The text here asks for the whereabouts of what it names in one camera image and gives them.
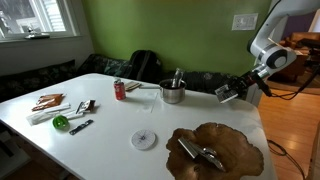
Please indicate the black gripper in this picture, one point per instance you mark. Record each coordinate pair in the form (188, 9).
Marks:
(246, 85)

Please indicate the grey calculator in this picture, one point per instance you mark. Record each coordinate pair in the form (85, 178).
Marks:
(226, 94)

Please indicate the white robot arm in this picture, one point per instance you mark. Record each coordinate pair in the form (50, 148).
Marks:
(263, 43)

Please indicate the brown wooden leaf-shaped tray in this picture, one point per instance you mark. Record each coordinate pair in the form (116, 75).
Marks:
(233, 150)

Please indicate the dark floral back cushion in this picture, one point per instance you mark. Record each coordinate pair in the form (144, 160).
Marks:
(200, 80)

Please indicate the silver utensil in saucepan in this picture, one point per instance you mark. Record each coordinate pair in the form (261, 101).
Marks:
(177, 77)

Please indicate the steel saucepan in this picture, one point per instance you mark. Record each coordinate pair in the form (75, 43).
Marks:
(172, 95)

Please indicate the silver metal tool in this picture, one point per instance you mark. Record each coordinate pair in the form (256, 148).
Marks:
(200, 151)

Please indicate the clear plastic sheet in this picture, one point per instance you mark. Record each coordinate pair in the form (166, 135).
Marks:
(146, 101)

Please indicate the black backpack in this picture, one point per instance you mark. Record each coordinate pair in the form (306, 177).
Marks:
(145, 66)

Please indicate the beige flat packet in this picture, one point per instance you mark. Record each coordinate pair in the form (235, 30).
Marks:
(132, 85)

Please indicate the white round coaster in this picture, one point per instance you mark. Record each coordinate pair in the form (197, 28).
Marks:
(143, 139)

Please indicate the red soda can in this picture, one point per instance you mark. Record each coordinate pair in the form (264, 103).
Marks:
(119, 90)

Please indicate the dark patterned corner cushion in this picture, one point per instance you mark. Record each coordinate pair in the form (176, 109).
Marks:
(100, 66)

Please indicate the brown snack wrapper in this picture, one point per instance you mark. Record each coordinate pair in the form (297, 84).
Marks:
(87, 105)

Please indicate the black flat strip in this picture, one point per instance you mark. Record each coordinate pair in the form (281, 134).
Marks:
(81, 127)

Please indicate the green round plastic lid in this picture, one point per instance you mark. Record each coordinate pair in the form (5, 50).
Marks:
(60, 122)

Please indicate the orange snack packet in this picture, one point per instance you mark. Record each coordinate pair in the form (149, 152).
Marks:
(48, 101)

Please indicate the white plastic packet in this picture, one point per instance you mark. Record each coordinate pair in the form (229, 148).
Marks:
(46, 113)

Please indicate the dark patterned window bench cushion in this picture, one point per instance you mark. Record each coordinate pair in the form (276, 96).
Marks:
(36, 80)

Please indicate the small windowsill ornament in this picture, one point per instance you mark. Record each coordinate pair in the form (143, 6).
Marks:
(35, 35)

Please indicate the white framed window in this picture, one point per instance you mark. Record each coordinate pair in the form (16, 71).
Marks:
(33, 16)

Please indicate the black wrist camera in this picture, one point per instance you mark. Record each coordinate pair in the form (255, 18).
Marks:
(263, 85)

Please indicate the white wall outlet plate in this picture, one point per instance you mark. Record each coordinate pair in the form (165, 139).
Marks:
(245, 21)

